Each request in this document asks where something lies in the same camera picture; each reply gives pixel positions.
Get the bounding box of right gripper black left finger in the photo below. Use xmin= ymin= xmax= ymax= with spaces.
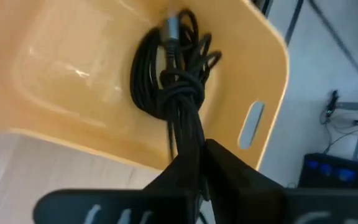
xmin=142 ymin=149 xmax=200 ymax=224

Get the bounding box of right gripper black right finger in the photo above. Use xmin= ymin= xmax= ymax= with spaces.
xmin=203 ymin=138 xmax=285 ymax=224

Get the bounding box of black USB-C cable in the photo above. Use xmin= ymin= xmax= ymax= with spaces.
xmin=129 ymin=8 xmax=223 ymax=224

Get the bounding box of black box with blue lights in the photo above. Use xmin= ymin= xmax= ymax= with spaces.
xmin=297 ymin=152 xmax=358 ymax=190

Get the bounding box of yellow plastic bin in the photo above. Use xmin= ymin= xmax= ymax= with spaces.
xmin=0 ymin=0 xmax=290 ymax=172

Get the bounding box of thin black cable tangle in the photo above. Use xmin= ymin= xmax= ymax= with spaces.
xmin=320 ymin=89 xmax=358 ymax=155

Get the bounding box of black aluminium table frame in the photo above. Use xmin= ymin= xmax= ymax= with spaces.
xmin=250 ymin=0 xmax=275 ymax=16

